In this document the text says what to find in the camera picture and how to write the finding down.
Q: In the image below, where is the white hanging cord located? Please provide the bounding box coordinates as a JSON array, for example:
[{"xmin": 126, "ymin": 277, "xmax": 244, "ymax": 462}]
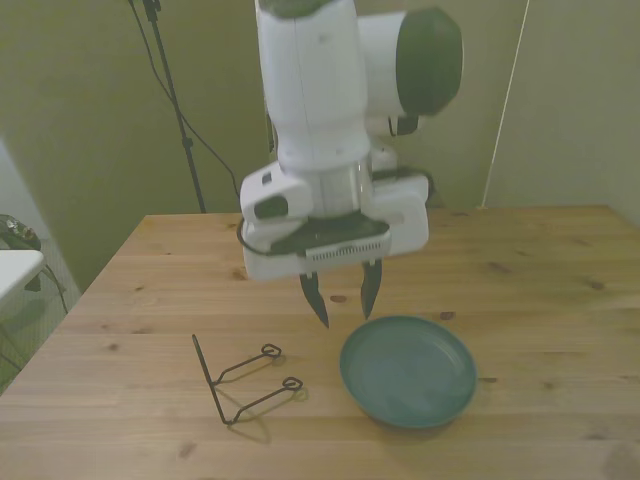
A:
[{"xmin": 478, "ymin": 0, "xmax": 532, "ymax": 210}]

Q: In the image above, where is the black wire plate stand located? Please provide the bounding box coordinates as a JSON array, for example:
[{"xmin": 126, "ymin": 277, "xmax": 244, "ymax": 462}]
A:
[{"xmin": 191, "ymin": 334, "xmax": 305, "ymax": 427}]

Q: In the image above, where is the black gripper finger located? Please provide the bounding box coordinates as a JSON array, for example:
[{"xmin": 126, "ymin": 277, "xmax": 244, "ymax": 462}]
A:
[
  {"xmin": 358, "ymin": 259, "xmax": 384, "ymax": 322},
  {"xmin": 298, "ymin": 271, "xmax": 332, "ymax": 331}
]

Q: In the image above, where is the black tripod stand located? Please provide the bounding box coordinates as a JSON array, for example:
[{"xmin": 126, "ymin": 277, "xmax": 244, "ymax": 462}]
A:
[
  {"xmin": 128, "ymin": 0, "xmax": 242, "ymax": 199},
  {"xmin": 127, "ymin": 0, "xmax": 209, "ymax": 215}
]

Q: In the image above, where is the white side table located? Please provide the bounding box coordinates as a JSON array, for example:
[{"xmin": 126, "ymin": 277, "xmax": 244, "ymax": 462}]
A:
[{"xmin": 0, "ymin": 249, "xmax": 47, "ymax": 315}]

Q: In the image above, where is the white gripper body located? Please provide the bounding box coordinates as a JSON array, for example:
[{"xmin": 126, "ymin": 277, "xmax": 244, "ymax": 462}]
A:
[{"xmin": 239, "ymin": 163, "xmax": 432, "ymax": 282}]

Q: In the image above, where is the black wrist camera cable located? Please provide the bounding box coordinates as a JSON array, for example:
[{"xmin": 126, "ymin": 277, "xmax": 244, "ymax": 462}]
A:
[{"xmin": 235, "ymin": 217, "xmax": 307, "ymax": 260}]

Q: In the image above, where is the teal round plate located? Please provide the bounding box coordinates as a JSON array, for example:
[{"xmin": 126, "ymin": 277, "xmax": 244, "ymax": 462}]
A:
[{"xmin": 338, "ymin": 314, "xmax": 479, "ymax": 431}]

